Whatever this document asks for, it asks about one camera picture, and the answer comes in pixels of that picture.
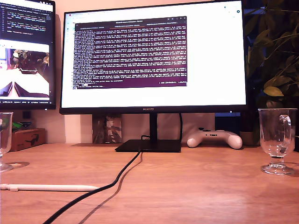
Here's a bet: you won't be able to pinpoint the leaf patterned box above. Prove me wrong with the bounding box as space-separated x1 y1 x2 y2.
92 114 123 144

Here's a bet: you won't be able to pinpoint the green packet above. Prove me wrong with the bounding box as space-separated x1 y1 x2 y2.
11 121 32 130

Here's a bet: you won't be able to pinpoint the green leafy houseplant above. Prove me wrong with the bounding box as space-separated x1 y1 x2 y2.
244 0 299 110

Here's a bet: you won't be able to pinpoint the thick black table cable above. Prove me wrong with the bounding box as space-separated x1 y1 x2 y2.
42 134 152 224

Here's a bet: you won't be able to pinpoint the white game controller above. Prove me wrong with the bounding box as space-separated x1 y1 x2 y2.
186 127 243 150

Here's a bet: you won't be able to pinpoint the black Huawei computer monitor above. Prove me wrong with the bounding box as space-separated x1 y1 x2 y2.
59 0 249 154

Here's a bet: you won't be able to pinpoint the brown cardboard box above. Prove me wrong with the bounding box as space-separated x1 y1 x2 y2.
9 128 47 152

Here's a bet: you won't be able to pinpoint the white pen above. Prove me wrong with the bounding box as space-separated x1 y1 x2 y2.
0 183 100 193

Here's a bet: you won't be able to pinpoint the beige plant pot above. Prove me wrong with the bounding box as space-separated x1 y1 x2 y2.
239 130 261 147

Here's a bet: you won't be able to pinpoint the thin black monitor cable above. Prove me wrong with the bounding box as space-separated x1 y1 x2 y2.
178 113 184 140

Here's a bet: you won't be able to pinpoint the small footed glass cup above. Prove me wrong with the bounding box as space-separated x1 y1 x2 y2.
257 108 296 176
0 112 14 173

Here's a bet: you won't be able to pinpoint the black monitor with code window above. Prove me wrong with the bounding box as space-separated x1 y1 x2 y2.
0 0 57 111

